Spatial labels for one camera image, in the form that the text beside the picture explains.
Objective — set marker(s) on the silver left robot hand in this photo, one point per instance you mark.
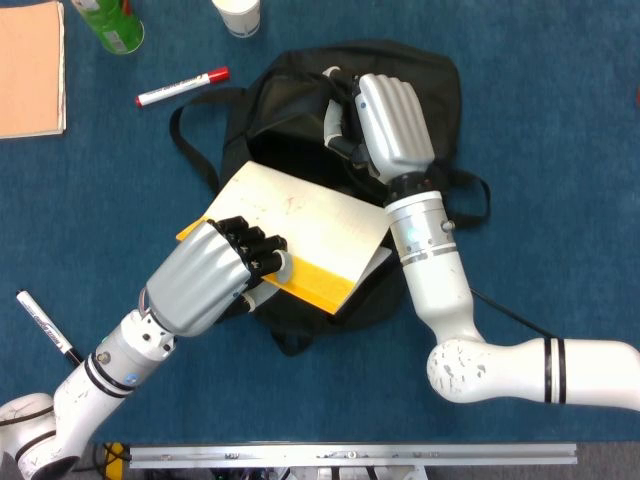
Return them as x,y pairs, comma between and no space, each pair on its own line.
195,280

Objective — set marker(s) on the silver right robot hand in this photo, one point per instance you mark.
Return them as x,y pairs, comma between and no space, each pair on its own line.
392,125

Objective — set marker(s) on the black fabric backpack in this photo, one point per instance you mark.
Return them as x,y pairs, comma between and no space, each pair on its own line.
440,100

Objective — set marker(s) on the white and yellow book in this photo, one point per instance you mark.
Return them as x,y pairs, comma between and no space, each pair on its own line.
300,220

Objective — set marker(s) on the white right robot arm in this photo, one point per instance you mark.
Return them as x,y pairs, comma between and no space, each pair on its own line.
440,280

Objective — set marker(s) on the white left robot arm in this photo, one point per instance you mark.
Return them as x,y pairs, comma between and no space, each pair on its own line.
100,380

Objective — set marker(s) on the blue felt table cover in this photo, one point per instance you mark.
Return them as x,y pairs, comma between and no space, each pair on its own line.
100,210

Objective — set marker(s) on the black whiteboard marker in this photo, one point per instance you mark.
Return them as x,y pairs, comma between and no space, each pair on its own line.
42,320

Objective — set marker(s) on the white paper cup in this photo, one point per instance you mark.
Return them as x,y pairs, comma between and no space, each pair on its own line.
241,17

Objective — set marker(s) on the red whiteboard marker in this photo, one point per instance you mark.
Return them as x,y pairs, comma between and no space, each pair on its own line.
175,88

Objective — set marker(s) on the yellow plastic piece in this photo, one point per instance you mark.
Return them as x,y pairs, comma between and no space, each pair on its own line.
116,465

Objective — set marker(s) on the green plastic bottle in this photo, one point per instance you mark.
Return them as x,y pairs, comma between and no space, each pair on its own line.
112,27

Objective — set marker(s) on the beige paper notebook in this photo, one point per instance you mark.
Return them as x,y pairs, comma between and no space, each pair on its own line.
30,70

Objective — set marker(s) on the aluminium profile rail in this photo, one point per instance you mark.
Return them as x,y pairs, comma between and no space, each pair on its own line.
350,455

